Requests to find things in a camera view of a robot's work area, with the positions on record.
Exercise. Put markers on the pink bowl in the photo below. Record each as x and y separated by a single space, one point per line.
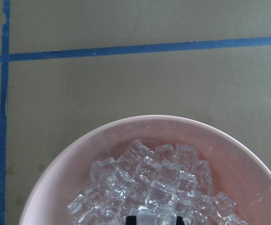
236 170

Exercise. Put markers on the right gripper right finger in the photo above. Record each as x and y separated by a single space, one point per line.
179 220

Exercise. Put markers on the pile of clear ice cubes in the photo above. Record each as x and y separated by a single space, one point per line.
164 176

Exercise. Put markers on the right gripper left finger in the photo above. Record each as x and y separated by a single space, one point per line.
131 220

